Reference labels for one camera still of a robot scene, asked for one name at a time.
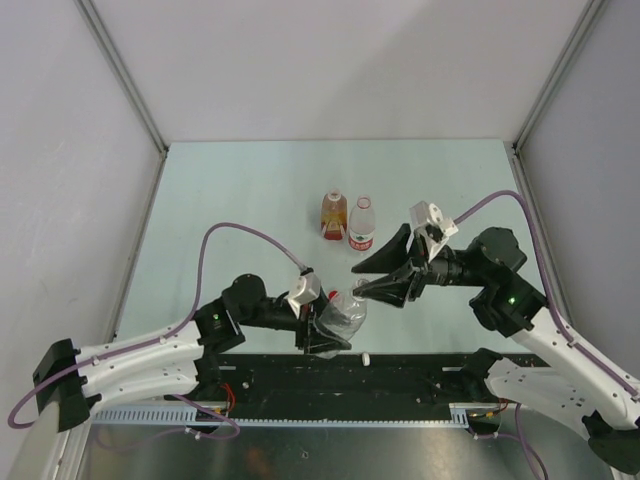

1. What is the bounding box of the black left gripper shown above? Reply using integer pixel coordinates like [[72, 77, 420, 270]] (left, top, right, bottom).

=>
[[238, 286, 351, 354]]

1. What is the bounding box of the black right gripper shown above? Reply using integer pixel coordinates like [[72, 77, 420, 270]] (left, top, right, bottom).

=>
[[352, 222, 491, 307]]

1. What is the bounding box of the clear plastic bottle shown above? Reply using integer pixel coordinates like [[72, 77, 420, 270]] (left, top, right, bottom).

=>
[[315, 287, 367, 359]]

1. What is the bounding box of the amber tea bottle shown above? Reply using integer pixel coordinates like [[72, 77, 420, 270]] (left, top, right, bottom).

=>
[[321, 189, 348, 241]]

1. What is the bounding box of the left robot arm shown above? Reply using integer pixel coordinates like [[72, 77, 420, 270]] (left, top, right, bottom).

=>
[[33, 272, 363, 432]]

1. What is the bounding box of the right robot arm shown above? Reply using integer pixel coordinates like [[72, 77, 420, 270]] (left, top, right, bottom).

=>
[[352, 225, 639, 475]]

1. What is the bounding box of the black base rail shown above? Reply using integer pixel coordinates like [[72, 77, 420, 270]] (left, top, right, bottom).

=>
[[217, 350, 502, 422]]

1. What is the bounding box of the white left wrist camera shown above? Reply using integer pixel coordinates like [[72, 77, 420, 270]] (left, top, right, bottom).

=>
[[285, 269, 321, 319]]

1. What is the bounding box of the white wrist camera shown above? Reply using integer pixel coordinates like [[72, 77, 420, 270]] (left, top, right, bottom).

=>
[[409, 201, 458, 262], [285, 269, 321, 319]]

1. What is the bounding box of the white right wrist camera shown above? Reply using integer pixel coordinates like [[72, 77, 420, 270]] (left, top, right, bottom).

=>
[[409, 201, 458, 262]]

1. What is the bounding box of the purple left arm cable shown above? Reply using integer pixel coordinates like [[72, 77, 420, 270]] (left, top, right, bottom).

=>
[[9, 222, 314, 431]]

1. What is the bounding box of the white slotted cable duct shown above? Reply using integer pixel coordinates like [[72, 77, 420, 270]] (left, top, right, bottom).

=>
[[89, 405, 501, 429]]

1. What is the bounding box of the aluminium corner frame post right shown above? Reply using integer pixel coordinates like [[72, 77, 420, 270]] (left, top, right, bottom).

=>
[[512, 0, 609, 151]]

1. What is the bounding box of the aluminium corner frame post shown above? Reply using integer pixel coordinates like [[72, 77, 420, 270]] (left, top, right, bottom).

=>
[[512, 0, 609, 151], [74, 0, 169, 154]]

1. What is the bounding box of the aluminium corner frame post left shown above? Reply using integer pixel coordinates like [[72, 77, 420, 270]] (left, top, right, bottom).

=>
[[74, 0, 169, 154]]

